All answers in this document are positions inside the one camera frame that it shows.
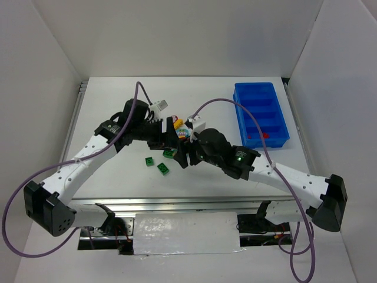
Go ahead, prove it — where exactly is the yellow lego brick upper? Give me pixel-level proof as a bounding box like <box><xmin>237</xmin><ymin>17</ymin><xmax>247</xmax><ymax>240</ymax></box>
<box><xmin>173</xmin><ymin>119</ymin><xmax>184</xmax><ymax>130</ymax></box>

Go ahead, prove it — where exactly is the green lego brick lower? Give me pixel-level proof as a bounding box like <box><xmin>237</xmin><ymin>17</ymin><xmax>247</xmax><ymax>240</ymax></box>
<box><xmin>157</xmin><ymin>163</ymin><xmax>170</xmax><ymax>176</ymax></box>

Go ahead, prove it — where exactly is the aluminium front rail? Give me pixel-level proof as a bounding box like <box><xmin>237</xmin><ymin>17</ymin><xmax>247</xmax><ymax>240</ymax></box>
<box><xmin>71</xmin><ymin>196</ymin><xmax>293</xmax><ymax>215</ymax></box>

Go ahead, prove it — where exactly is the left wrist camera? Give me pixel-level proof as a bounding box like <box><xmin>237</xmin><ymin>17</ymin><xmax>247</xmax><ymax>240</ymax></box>
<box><xmin>150</xmin><ymin>100</ymin><xmax>168</xmax><ymax>113</ymax></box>

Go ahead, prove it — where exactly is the green lego brick upper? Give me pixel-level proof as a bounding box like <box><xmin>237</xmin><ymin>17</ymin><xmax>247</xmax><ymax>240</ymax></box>
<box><xmin>163</xmin><ymin>150</ymin><xmax>175</xmax><ymax>159</ymax></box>

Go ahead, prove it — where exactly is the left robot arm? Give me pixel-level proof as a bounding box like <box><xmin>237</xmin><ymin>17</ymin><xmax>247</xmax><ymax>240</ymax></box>
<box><xmin>24</xmin><ymin>99</ymin><xmax>178</xmax><ymax>237</ymax></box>

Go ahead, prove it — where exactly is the teal printed round lego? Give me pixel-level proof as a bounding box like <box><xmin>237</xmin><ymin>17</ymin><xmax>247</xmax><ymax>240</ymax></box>
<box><xmin>176</xmin><ymin>128</ymin><xmax>191</xmax><ymax>139</ymax></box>

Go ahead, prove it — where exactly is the green lego brick left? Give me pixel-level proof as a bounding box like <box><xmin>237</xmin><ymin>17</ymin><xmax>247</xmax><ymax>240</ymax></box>
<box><xmin>145</xmin><ymin>157</ymin><xmax>154</xmax><ymax>167</ymax></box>

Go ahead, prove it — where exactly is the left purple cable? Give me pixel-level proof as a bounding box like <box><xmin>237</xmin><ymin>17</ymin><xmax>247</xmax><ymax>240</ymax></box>
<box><xmin>1</xmin><ymin>81</ymin><xmax>154</xmax><ymax>259</ymax></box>

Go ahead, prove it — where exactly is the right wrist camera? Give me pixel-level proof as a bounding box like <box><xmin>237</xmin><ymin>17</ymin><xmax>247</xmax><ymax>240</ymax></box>
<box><xmin>187</xmin><ymin>115</ymin><xmax>206</xmax><ymax>141</ymax></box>

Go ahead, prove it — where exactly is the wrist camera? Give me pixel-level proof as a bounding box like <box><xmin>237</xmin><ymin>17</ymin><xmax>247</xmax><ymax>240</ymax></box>
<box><xmin>187</xmin><ymin>115</ymin><xmax>206</xmax><ymax>141</ymax></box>
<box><xmin>150</xmin><ymin>100</ymin><xmax>168</xmax><ymax>113</ymax></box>

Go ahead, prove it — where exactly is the green lego brick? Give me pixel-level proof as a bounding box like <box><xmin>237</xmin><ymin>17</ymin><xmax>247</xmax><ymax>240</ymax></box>
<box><xmin>163</xmin><ymin>150</ymin><xmax>175</xmax><ymax>159</ymax></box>
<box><xmin>145</xmin><ymin>157</ymin><xmax>154</xmax><ymax>167</ymax></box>
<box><xmin>157</xmin><ymin>163</ymin><xmax>170</xmax><ymax>176</ymax></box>

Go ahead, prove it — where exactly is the blue divided plastic bin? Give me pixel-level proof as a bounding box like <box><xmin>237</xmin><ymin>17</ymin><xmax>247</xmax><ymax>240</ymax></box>
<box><xmin>233</xmin><ymin>82</ymin><xmax>290</xmax><ymax>149</ymax></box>

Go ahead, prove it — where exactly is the white foil tape panel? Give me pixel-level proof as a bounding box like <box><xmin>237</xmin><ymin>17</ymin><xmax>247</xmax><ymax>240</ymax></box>
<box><xmin>133</xmin><ymin>212</ymin><xmax>241</xmax><ymax>255</ymax></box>

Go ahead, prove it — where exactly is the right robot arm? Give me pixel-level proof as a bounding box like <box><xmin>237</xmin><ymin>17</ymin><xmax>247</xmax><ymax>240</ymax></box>
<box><xmin>174</xmin><ymin>129</ymin><xmax>348</xmax><ymax>232</ymax></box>

